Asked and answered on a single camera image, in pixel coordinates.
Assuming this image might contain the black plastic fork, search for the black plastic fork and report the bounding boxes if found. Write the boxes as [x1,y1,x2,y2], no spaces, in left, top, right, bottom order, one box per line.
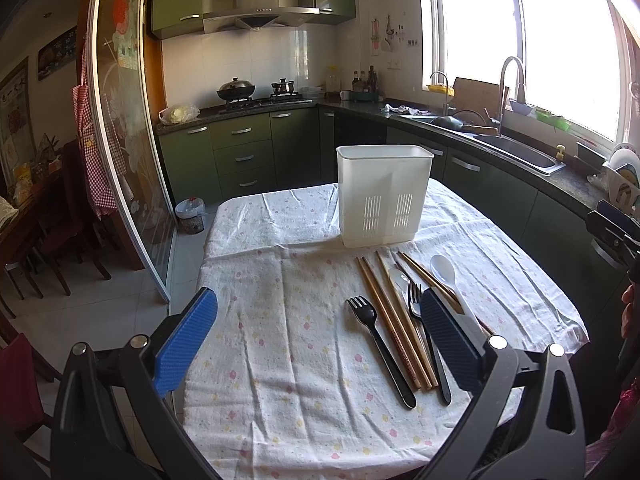
[346,296,416,410]
[408,282,452,406]

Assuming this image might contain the white plastic spoon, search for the white plastic spoon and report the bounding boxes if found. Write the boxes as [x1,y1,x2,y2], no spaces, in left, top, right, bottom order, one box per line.
[431,255,480,324]

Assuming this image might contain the clear plastic spoon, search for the clear plastic spoon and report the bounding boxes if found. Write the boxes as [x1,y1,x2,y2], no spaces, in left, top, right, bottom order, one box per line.
[388,266,410,298]

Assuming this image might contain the pink floral sleeve forearm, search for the pink floral sleeve forearm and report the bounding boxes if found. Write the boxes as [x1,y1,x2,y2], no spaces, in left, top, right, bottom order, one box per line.
[586,379,639,474]

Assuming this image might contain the tall steel kitchen faucet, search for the tall steel kitchen faucet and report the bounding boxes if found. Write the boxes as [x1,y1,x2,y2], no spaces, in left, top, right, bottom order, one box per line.
[496,55,528,137]

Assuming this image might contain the person's right hand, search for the person's right hand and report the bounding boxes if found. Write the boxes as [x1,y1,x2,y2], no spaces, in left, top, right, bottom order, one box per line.
[620,283,634,339]

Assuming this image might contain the dish rack with plates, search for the dish rack with plates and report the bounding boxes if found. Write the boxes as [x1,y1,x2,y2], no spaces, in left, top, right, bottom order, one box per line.
[603,143,640,219]

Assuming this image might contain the stainless steel sink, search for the stainless steel sink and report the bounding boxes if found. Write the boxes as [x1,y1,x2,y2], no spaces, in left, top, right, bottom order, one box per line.
[400,115,564,176]

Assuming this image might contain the white floral tablecloth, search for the white floral tablecloth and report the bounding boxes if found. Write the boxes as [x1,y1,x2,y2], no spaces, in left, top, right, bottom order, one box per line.
[183,181,588,479]

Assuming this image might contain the small trash bin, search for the small trash bin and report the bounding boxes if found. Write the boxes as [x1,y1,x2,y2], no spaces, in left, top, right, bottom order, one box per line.
[175,196,206,235]

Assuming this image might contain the dark red dining chair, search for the dark red dining chair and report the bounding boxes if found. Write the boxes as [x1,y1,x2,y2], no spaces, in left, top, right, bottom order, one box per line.
[0,334,52,442]

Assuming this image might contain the white plastic utensil holder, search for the white plastic utensil holder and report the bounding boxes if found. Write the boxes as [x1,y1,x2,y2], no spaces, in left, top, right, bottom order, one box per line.
[336,144,434,248]

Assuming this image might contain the wooden cutting board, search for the wooden cutting board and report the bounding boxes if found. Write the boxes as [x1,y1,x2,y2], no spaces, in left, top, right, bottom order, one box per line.
[451,77,510,120]

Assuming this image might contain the wooden dining table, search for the wooden dining table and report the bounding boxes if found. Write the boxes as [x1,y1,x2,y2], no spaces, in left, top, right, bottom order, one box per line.
[0,159,114,302]

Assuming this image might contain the green lower cabinets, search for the green lower cabinets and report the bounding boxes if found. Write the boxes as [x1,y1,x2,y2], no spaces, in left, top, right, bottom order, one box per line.
[157,103,626,330]

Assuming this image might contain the small steel faucet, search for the small steel faucet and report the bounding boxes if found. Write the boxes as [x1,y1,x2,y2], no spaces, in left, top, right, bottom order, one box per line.
[427,70,450,116]

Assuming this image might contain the red checkered apron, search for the red checkered apron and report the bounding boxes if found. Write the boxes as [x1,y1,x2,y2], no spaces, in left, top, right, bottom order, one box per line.
[73,53,117,218]

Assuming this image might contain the crumpled dish cloth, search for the crumpled dish cloth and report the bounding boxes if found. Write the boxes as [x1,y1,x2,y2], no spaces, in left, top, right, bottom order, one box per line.
[382,103,433,116]

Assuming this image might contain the white plastic bag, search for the white plastic bag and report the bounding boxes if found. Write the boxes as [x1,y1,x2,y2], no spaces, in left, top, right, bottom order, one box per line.
[158,103,200,126]

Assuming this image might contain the condiment bottles tray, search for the condiment bottles tray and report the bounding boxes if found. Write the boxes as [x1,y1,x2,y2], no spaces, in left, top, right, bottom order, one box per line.
[349,65,380,103]

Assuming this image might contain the black wok with lid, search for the black wok with lid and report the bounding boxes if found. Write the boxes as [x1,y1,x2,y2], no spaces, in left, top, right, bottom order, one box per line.
[217,77,255,102]

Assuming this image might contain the gas stove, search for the gas stove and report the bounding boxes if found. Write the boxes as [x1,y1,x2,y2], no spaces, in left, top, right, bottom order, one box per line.
[222,92,314,113]

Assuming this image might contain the large oil bottle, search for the large oil bottle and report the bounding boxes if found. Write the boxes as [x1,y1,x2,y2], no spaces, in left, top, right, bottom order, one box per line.
[324,65,341,96]

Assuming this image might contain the steel pot with lid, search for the steel pot with lid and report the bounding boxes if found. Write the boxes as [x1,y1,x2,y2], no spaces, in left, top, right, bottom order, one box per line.
[271,78,296,96]

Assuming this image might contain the sliding glass door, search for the sliding glass door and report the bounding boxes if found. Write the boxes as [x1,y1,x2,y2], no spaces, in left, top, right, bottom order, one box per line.
[86,0,176,302]

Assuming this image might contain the steel range hood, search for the steel range hood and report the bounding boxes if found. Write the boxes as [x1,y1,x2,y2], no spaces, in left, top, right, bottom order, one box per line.
[203,0,320,34]

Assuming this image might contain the black pan wooden handle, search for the black pan wooden handle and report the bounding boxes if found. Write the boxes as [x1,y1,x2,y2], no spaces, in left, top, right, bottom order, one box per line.
[431,115,498,136]

